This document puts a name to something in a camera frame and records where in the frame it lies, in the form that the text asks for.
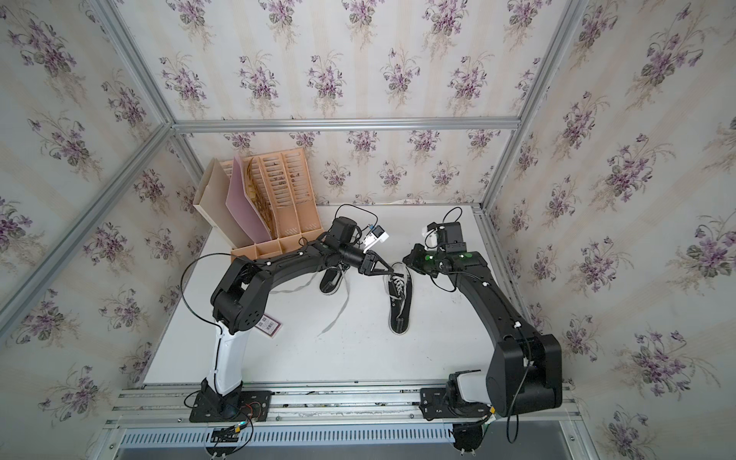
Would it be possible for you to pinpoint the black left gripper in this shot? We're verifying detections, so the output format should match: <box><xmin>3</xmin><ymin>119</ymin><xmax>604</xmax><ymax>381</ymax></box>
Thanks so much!
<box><xmin>336</xmin><ymin>245</ymin><xmax>393</xmax><ymax>278</ymax></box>

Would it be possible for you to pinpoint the black canvas sneaker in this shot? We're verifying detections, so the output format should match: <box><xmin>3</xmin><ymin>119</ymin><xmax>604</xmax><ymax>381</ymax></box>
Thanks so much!
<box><xmin>269</xmin><ymin>261</ymin><xmax>352</xmax><ymax>337</ymax></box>
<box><xmin>386</xmin><ymin>262</ymin><xmax>413</xmax><ymax>335</ymax></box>

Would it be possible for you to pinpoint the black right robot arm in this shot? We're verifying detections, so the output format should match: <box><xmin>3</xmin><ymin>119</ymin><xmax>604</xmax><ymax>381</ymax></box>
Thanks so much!
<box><xmin>404</xmin><ymin>243</ymin><xmax>563</xmax><ymax>416</ymax></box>

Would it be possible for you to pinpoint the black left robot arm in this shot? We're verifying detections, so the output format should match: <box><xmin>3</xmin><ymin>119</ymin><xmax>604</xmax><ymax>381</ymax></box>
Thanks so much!
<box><xmin>200</xmin><ymin>232</ymin><xmax>394</xmax><ymax>420</ymax></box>

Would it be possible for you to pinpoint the peach plastic file organizer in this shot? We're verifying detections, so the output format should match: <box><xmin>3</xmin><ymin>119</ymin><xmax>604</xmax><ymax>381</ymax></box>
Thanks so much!
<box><xmin>220</xmin><ymin>148</ymin><xmax>323</xmax><ymax>260</ymax></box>

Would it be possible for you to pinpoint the red card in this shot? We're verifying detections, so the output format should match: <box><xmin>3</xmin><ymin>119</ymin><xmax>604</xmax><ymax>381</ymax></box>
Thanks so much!
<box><xmin>256</xmin><ymin>314</ymin><xmax>283</xmax><ymax>337</ymax></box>

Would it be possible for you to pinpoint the yellow wanted poster book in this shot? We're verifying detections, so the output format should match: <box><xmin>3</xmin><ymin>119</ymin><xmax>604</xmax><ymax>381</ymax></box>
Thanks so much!
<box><xmin>245</xmin><ymin>158</ymin><xmax>275</xmax><ymax>240</ymax></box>

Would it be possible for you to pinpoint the pink folder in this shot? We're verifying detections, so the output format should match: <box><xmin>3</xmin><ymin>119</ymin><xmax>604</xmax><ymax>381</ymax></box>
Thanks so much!
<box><xmin>225</xmin><ymin>155</ymin><xmax>270</xmax><ymax>243</ymax></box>

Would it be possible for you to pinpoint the beige folder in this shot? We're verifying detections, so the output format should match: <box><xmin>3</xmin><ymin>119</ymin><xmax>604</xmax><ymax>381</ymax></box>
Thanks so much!
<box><xmin>193</xmin><ymin>158</ymin><xmax>253</xmax><ymax>249</ymax></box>

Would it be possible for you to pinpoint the small circuit board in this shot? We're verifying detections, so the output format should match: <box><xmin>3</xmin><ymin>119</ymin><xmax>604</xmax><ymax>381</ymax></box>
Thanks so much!
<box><xmin>209</xmin><ymin>427</ymin><xmax>242</xmax><ymax>444</ymax></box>

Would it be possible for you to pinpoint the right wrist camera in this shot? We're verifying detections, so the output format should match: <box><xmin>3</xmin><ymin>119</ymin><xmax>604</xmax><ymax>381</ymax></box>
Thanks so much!
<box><xmin>425</xmin><ymin>222</ymin><xmax>467</xmax><ymax>254</ymax></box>

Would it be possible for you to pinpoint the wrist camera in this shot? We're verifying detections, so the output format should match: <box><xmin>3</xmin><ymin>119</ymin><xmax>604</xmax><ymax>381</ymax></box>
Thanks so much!
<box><xmin>325</xmin><ymin>217</ymin><xmax>389</xmax><ymax>252</ymax></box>
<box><xmin>425</xmin><ymin>222</ymin><xmax>467</xmax><ymax>254</ymax></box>

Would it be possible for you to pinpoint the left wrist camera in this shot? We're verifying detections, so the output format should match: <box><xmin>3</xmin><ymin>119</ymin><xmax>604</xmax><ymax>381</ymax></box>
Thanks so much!
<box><xmin>325</xmin><ymin>217</ymin><xmax>389</xmax><ymax>252</ymax></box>

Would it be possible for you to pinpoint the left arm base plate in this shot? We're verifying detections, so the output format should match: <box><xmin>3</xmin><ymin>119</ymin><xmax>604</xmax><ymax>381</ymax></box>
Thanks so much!
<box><xmin>189</xmin><ymin>386</ymin><xmax>272</xmax><ymax>424</ymax></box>

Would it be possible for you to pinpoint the aluminium rail frame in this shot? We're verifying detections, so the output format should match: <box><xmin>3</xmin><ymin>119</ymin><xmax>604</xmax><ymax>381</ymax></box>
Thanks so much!
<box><xmin>85</xmin><ymin>0</ymin><xmax>605</xmax><ymax>460</ymax></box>

